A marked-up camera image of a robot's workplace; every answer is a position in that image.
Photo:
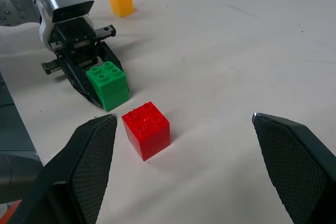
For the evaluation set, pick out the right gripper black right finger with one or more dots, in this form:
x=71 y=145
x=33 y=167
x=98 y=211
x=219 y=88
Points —
x=296 y=161

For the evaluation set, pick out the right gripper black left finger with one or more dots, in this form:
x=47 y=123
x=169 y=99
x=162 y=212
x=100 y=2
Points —
x=78 y=171

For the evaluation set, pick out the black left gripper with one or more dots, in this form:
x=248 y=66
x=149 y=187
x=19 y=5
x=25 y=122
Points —
x=71 y=35

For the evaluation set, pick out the green toy brick cube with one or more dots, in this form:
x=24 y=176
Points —
x=113 y=90

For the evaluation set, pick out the grey rounded robot body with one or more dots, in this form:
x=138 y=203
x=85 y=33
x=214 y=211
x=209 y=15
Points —
x=15 y=176

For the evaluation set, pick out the yellow toy brick cube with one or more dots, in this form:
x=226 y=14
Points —
x=123 y=5

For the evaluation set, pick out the red toy brick cube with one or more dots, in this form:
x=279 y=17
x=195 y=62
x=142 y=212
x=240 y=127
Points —
x=149 y=137

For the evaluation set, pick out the orange red object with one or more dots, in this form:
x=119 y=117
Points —
x=9 y=209

